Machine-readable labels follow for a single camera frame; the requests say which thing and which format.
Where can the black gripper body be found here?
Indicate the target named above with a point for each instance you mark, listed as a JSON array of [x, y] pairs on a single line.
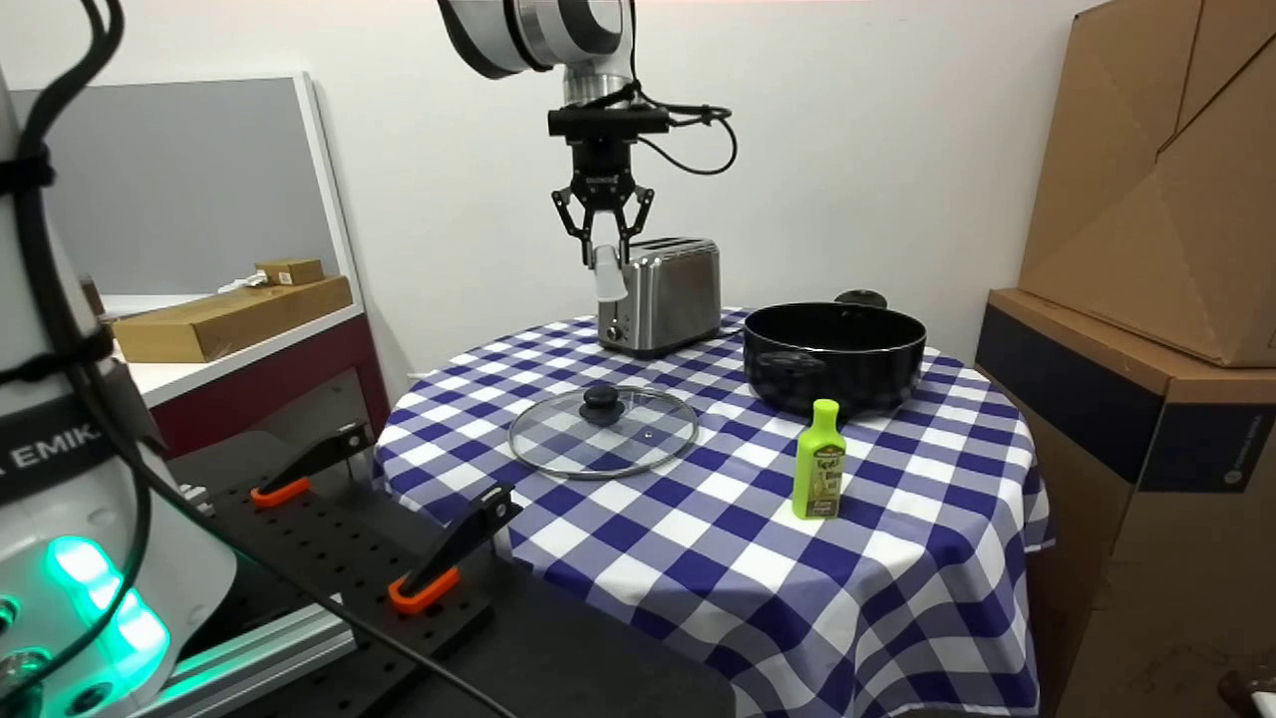
[[599, 194]]

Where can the white bottle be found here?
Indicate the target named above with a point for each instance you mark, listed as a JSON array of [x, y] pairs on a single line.
[[606, 271]]

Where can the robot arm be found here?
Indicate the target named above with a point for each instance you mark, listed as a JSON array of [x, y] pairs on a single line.
[[586, 41]]

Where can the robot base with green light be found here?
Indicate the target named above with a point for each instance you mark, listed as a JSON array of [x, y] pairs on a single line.
[[103, 572]]

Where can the green bottle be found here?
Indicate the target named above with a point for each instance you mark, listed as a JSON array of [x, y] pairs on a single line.
[[819, 464]]

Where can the silver toaster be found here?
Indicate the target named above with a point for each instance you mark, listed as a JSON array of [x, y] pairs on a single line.
[[674, 295]]

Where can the glass pot lid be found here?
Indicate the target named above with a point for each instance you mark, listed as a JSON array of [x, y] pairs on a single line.
[[602, 434]]

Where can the black cooking pot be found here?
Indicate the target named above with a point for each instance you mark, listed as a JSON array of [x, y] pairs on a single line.
[[850, 348]]

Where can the wooden plank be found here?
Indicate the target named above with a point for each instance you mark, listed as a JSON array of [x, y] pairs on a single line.
[[272, 299]]

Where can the red white cabinet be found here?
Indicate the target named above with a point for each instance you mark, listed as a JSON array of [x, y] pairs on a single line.
[[200, 406]]

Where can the grey panel board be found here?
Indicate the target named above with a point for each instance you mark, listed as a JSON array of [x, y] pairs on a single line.
[[186, 184]]

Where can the orange black clamp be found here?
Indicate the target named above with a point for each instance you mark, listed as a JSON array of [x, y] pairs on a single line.
[[299, 472], [450, 543]]

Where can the blue white checkered tablecloth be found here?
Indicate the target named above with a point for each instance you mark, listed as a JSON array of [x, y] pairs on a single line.
[[906, 598]]

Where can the black perforated board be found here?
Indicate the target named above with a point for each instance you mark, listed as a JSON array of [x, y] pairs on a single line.
[[327, 536]]

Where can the cardboard boxes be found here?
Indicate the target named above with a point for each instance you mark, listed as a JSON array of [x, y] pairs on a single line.
[[1142, 354]]

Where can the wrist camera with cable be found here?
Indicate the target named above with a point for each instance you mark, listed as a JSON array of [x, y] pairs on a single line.
[[599, 134]]

